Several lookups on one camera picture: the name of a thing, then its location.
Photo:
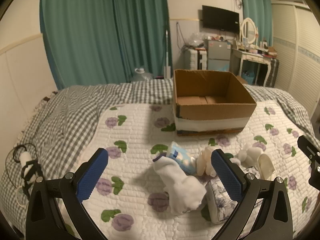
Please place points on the wide green curtain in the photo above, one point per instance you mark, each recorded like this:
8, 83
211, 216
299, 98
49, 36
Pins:
87, 30

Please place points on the white and blue sock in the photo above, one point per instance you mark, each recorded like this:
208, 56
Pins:
178, 155

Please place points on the grey mini fridge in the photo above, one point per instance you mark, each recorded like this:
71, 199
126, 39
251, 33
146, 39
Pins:
218, 52

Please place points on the small photo frame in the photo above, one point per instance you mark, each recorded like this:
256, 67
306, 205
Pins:
245, 41

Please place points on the cream soft pouch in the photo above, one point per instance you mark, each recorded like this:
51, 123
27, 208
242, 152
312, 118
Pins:
266, 165

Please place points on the grey plaid suitcase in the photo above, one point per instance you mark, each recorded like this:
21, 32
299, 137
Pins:
273, 72

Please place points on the grey gingham bed sheet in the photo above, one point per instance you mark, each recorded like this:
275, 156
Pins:
75, 105

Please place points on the cream cloth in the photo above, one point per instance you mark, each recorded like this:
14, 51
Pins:
203, 160

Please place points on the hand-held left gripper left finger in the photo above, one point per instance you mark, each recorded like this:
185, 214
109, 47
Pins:
92, 175

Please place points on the floor cardboard box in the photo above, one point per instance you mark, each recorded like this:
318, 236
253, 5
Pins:
242, 80

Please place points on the white dressing table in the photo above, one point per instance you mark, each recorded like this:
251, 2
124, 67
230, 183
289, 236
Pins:
247, 55

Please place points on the white ribbed suitcase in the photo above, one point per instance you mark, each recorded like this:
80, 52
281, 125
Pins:
193, 58

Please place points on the floral quilted blanket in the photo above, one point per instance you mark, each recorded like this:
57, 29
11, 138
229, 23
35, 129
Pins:
140, 135

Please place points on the clear water jug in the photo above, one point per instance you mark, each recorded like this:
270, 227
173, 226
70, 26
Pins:
142, 75

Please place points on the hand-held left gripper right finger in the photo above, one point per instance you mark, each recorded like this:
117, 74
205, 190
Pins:
226, 177

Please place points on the clear plastic bags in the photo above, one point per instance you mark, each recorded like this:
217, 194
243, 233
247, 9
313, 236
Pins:
195, 40

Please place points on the blue basket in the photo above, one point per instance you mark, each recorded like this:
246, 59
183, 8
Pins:
248, 77

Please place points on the black wall television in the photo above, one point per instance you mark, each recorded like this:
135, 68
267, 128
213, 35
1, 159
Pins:
220, 18

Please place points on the cream louvered wardrobe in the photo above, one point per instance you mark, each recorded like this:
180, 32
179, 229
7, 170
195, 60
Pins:
300, 55

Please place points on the narrow green curtain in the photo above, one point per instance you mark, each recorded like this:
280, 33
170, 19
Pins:
252, 0

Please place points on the white oval vanity mirror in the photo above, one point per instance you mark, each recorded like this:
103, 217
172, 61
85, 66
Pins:
247, 28

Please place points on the white fluffy sock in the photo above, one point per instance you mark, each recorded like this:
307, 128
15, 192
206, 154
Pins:
250, 153

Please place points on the brown box stack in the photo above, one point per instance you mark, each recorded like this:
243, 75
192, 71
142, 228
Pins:
272, 52

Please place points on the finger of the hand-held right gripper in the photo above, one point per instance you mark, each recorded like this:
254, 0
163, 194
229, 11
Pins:
311, 148

